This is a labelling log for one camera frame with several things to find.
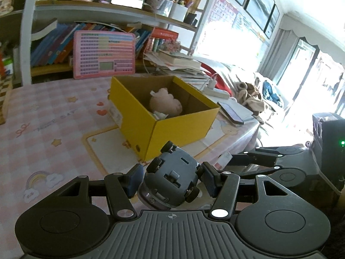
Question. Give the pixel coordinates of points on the stack of papers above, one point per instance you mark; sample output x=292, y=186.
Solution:
x=178, y=62

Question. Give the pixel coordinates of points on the white pen holder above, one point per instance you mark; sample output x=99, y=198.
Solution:
x=178, y=12

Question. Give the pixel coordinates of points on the wooden chessboard box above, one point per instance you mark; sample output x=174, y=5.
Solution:
x=5, y=99

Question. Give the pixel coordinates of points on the black smartphone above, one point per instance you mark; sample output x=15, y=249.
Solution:
x=231, y=112

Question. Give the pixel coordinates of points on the grey toy car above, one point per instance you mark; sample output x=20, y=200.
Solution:
x=172, y=167

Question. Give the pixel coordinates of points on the clear pen holder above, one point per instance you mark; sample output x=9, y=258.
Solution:
x=163, y=6

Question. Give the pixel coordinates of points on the wall poster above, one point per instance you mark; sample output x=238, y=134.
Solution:
x=222, y=12

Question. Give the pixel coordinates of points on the red cloth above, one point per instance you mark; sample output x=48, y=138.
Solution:
x=215, y=74

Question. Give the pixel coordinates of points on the green white box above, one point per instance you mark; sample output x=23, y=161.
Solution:
x=6, y=67

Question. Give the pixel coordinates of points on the red book box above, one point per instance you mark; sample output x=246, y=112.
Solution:
x=164, y=33

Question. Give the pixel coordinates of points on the white power strip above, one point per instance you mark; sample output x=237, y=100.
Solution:
x=217, y=93

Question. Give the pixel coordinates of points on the grey curtain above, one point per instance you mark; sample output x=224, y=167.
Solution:
x=285, y=54

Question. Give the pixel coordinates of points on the colourful craft bundle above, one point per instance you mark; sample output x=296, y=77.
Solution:
x=167, y=45

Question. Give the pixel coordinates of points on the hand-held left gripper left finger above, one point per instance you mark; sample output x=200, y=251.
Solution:
x=133, y=180

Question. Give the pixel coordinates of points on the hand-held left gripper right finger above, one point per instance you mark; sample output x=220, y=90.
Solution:
x=211, y=179

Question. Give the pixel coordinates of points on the blue cloth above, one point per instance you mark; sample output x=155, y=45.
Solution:
x=271, y=91

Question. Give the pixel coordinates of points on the black pen cup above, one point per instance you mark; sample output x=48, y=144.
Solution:
x=190, y=19

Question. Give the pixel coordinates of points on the pink pig plush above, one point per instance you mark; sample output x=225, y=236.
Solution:
x=167, y=102

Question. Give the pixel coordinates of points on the pink learning board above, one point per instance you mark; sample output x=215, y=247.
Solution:
x=102, y=54

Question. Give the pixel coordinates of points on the yellow cardboard box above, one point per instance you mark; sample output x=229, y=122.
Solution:
x=172, y=135

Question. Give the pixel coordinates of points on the plugged white charger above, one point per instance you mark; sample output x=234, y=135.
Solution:
x=213, y=83

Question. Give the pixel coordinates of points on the white bookshelf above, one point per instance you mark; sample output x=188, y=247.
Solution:
x=80, y=9

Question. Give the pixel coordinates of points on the pink checked tablecloth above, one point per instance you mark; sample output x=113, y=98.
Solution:
x=54, y=129

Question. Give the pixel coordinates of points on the row of colourful books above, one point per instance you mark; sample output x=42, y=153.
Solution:
x=54, y=48

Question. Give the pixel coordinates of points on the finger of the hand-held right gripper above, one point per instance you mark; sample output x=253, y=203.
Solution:
x=283, y=151
x=256, y=160

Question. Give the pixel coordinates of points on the beige clothes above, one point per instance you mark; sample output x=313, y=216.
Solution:
x=250, y=97

